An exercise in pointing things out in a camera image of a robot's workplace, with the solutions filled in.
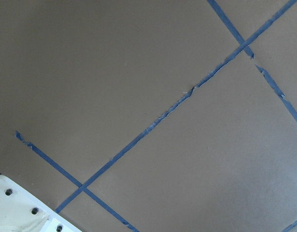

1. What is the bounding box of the white pillar with base plate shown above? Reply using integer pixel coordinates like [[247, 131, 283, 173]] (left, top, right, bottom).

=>
[[0, 174, 80, 232]]

